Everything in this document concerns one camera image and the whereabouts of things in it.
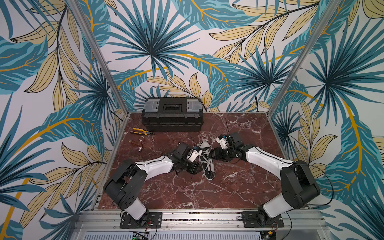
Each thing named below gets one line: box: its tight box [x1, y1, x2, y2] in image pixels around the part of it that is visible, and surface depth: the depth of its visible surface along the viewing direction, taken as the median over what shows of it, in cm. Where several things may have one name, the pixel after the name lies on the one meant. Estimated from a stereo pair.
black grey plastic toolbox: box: [141, 97, 204, 132], surface depth 100 cm
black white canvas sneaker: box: [198, 141, 216, 181], surface depth 90 cm
